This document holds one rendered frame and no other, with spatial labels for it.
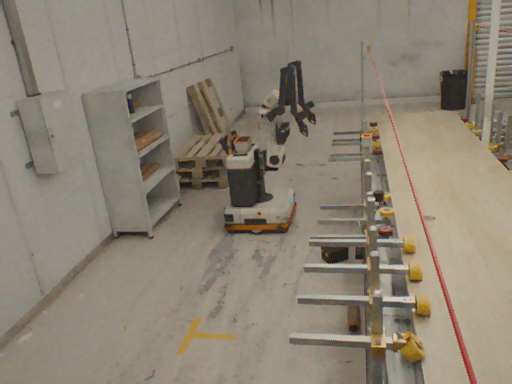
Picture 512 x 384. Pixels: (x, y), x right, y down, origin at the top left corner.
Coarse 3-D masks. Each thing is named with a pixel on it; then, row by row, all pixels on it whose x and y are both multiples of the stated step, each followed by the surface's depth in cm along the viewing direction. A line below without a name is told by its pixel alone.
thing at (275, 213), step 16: (272, 192) 493; (288, 192) 488; (240, 208) 461; (256, 208) 457; (272, 208) 453; (288, 208) 457; (240, 224) 464; (256, 224) 460; (272, 224) 456; (288, 224) 454
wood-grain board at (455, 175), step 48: (384, 144) 402; (432, 144) 388; (480, 144) 374; (432, 192) 292; (480, 192) 284; (432, 240) 235; (480, 240) 229; (432, 288) 196; (480, 288) 192; (432, 336) 168; (480, 336) 165
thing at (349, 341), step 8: (296, 336) 167; (304, 336) 166; (312, 336) 166; (320, 336) 165; (328, 336) 165; (336, 336) 164; (344, 336) 164; (352, 336) 164; (360, 336) 163; (296, 344) 167; (304, 344) 166; (312, 344) 166; (320, 344) 165; (328, 344) 164; (336, 344) 163; (344, 344) 163; (352, 344) 162; (360, 344) 161; (368, 344) 161; (392, 344) 158
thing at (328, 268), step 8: (304, 264) 213; (312, 264) 213; (320, 264) 212; (328, 264) 211; (336, 264) 210; (344, 264) 210; (352, 264) 209; (360, 264) 208; (328, 272) 210; (336, 272) 209; (344, 272) 208; (352, 272) 208; (360, 272) 207; (384, 272) 204; (392, 272) 203; (400, 272) 202; (408, 272) 202
